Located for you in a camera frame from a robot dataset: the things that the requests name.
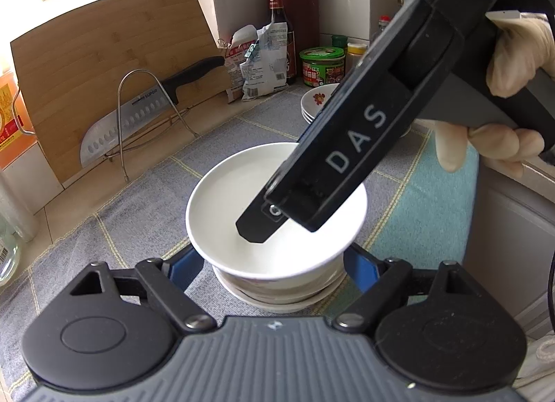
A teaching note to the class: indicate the bamboo cutting board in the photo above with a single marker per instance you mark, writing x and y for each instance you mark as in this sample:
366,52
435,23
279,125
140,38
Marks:
108,37

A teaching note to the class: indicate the person's right hand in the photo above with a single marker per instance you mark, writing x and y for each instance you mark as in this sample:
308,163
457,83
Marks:
524,55

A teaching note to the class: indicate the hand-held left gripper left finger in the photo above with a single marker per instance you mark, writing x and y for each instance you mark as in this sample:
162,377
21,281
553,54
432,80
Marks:
186,264

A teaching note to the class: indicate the green lid sauce jar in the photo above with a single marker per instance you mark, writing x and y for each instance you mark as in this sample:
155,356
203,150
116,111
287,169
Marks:
323,68

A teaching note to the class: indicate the orange cooking wine bottle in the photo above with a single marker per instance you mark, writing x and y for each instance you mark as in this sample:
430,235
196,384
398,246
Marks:
13,124

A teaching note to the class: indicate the white pink flower bowl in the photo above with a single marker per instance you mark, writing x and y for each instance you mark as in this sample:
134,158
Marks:
282,305
260,288
225,193

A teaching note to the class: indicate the dark red knife block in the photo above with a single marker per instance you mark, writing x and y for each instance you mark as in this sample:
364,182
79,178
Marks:
301,20

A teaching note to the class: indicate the dark green lid jar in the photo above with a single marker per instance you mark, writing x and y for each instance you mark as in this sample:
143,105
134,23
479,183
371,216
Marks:
340,41

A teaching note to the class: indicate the white fruit print plate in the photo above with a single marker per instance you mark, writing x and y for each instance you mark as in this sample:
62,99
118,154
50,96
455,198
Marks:
307,114
318,96

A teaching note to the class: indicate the red cap glass bottle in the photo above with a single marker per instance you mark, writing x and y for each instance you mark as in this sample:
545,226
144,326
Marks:
383,26

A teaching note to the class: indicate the white printed food bag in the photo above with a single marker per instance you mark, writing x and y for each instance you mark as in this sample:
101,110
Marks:
264,68

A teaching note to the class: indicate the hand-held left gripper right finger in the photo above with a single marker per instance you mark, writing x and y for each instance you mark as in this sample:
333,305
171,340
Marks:
362,265

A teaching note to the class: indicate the yellow lid spice jar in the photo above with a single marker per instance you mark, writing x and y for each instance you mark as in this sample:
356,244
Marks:
355,57

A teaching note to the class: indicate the dark soy sauce bottle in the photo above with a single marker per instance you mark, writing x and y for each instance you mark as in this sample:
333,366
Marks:
277,7

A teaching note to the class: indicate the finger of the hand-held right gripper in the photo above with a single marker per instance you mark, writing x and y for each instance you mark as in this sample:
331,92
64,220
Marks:
256,228

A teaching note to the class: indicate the red white food bag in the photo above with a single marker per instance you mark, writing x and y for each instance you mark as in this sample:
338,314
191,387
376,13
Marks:
234,72

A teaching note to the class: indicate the grey teal checked cloth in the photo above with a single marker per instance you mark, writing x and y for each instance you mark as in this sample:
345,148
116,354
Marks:
130,219

